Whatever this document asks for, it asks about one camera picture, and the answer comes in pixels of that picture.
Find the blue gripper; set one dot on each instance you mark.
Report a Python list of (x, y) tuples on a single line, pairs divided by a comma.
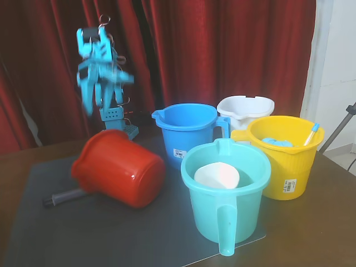
[(87, 81)]

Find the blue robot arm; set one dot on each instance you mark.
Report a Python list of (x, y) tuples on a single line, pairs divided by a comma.
[(114, 116)]

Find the red plastic bucket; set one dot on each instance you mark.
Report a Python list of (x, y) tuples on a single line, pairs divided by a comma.
[(119, 167)]

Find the grey tube black cap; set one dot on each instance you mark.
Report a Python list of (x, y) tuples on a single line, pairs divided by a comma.
[(64, 197)]

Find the blue plastic jug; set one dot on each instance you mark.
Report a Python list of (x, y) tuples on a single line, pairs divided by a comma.
[(189, 139)]

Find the red curtain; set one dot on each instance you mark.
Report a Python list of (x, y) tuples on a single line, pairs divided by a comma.
[(194, 41)]

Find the dark grey mat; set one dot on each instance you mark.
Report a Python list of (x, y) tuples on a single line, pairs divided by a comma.
[(83, 236)]

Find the white paper bowl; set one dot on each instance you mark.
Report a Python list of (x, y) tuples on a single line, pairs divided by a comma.
[(214, 175)]

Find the white plastic bucket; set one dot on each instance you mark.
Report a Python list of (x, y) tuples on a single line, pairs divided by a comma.
[(244, 107)]

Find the teal plastic jug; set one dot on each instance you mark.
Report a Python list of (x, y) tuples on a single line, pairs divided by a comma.
[(211, 211)]

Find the yellow plastic bucket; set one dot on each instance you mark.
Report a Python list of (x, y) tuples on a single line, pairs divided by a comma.
[(294, 167)]

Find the blue-capped pen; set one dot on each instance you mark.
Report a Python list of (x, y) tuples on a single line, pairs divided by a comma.
[(311, 135)]

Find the grey tripod leg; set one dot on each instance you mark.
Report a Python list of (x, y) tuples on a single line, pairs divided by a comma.
[(338, 128)]

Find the blue-framed wrist camera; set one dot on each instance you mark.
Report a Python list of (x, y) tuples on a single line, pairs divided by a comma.
[(122, 77)]

